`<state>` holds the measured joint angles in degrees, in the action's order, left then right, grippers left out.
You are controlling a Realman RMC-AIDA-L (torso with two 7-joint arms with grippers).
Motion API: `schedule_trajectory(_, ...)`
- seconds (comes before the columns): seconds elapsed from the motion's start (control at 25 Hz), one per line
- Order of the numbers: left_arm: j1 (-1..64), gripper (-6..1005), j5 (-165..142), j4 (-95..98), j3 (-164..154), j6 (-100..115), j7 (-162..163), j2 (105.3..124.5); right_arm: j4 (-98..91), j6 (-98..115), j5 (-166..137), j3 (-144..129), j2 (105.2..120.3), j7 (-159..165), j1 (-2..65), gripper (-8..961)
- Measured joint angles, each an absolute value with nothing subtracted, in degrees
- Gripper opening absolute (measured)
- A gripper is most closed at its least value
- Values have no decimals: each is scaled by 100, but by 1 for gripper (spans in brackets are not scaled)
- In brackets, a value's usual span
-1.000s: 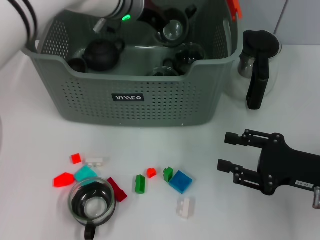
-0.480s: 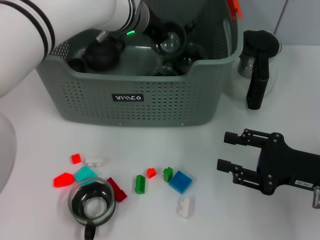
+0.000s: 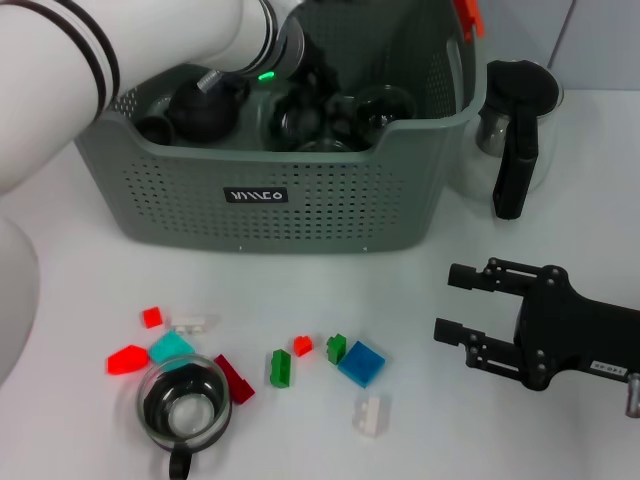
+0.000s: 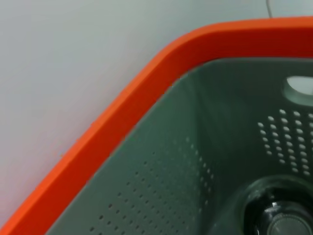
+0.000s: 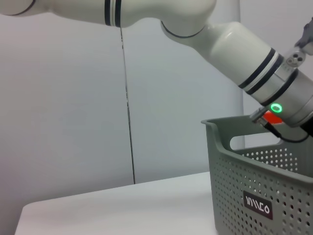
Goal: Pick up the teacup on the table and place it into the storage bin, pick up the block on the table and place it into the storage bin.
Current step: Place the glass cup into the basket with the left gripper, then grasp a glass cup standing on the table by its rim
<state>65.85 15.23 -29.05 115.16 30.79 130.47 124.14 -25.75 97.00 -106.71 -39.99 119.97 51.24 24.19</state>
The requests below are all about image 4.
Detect glass teacup with black handle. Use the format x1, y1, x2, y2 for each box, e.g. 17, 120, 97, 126
242, 176, 313, 235

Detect grey perforated storage bin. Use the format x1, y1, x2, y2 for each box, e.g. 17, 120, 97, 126
44, 57, 313, 235

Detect orange bin carry handle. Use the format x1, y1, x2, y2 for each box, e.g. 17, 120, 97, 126
0, 16, 313, 235

